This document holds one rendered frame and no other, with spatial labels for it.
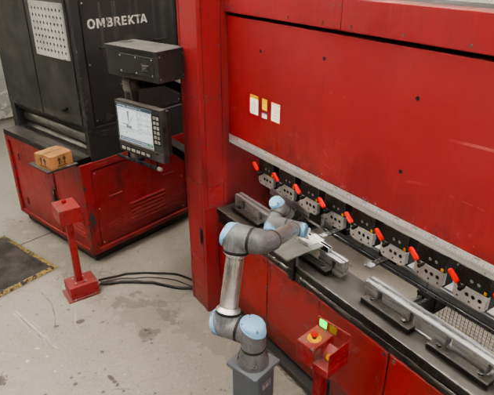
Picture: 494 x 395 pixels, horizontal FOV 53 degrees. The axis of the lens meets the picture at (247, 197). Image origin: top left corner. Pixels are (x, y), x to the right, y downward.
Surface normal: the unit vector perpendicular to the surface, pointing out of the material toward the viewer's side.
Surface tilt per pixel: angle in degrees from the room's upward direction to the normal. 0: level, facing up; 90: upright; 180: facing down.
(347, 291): 0
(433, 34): 90
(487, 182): 90
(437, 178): 90
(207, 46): 90
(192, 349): 0
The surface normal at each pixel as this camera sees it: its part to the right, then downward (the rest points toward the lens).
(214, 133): 0.56, 0.37
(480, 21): -0.83, 0.25
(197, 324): 0.00, -0.90
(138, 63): -0.62, 0.35
